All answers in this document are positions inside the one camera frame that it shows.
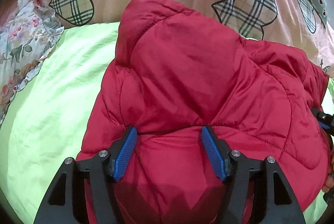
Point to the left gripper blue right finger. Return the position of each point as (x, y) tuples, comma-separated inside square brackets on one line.
[(218, 153)]

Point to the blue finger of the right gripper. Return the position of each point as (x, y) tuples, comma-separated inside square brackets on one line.
[(326, 121)]

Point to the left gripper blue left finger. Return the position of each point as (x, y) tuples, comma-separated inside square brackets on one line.
[(120, 153)]

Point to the red puffer jacket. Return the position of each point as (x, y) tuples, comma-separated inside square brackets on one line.
[(176, 71)]

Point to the person's right hand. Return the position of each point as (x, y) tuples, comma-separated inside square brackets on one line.
[(329, 182)]

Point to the green bed sheet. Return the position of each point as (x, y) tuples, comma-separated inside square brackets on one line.
[(47, 121)]

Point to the floral ruffled pillow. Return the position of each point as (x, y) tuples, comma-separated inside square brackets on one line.
[(27, 38)]

